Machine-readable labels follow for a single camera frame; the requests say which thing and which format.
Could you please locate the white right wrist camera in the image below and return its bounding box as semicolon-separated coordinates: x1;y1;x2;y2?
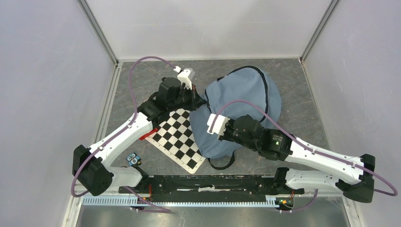
207;113;230;136

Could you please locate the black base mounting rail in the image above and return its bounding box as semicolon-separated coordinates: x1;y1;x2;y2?
119;175;305;202

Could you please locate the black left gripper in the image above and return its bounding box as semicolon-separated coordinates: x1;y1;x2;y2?
167;82;204;111

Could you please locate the blue owl toy figure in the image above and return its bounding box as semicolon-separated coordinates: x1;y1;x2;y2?
125;152;141;167

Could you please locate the red window toy block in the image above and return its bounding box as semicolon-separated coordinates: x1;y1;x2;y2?
139;128;159;140

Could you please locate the black white chessboard mat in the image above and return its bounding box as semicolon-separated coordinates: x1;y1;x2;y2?
146;109;205;174

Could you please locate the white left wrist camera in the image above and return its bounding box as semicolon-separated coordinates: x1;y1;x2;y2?
173;66;195;90

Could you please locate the black cap marker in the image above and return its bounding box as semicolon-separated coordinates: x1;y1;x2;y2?
192;85;197;100

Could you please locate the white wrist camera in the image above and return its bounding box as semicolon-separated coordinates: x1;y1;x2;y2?
173;66;195;90
207;113;230;136

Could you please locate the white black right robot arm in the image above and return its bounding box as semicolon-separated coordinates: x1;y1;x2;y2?
208;115;375;203

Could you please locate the blue grey backpack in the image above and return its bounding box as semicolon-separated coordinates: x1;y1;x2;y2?
189;66;282;170

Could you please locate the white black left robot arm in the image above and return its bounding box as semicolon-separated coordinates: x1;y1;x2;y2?
71;77;206;197

